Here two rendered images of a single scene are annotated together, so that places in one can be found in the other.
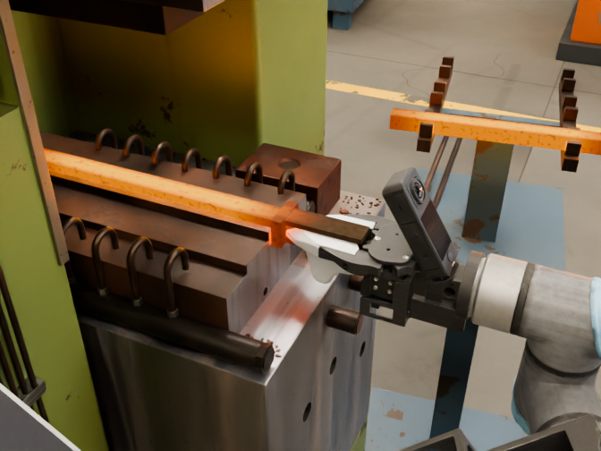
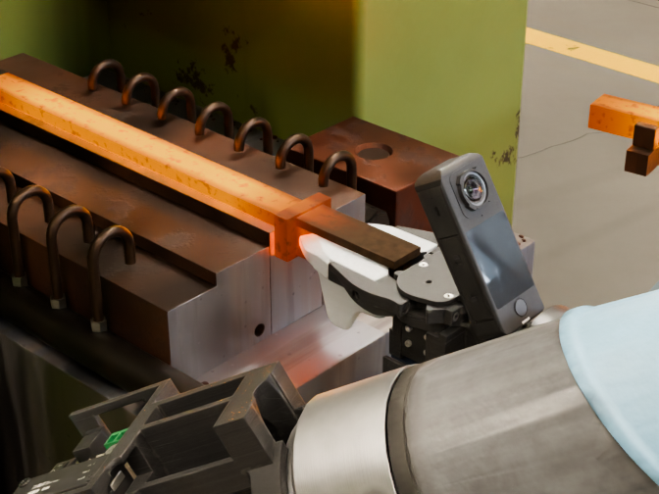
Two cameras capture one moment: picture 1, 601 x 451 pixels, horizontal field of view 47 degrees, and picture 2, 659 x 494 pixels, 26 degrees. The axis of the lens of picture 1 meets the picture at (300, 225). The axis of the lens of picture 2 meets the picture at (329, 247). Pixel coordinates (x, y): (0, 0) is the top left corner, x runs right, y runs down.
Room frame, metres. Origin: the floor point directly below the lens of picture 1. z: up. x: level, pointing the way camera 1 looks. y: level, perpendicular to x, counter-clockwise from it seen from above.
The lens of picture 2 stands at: (-0.19, -0.28, 1.49)
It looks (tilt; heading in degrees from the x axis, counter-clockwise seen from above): 30 degrees down; 18
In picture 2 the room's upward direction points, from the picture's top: straight up
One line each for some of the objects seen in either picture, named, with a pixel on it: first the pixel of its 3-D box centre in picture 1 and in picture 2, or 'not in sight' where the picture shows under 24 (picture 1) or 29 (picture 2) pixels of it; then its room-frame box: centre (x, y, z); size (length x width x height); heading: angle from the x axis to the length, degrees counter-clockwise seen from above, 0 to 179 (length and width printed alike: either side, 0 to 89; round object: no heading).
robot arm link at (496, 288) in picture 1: (496, 290); not in sight; (0.55, -0.20, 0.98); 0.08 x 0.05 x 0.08; 156
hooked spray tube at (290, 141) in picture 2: (254, 185); (295, 172); (0.75, 0.06, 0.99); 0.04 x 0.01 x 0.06; 156
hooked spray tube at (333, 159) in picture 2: (286, 193); (338, 189); (0.73, 0.02, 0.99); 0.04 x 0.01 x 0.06; 156
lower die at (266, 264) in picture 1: (119, 219); (86, 192); (0.71, 0.23, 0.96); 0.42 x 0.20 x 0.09; 66
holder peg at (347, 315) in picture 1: (344, 319); not in sight; (0.63, -0.05, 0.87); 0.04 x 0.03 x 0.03; 66
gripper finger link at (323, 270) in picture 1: (321, 259); (339, 288); (0.61, -0.02, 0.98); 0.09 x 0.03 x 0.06; 69
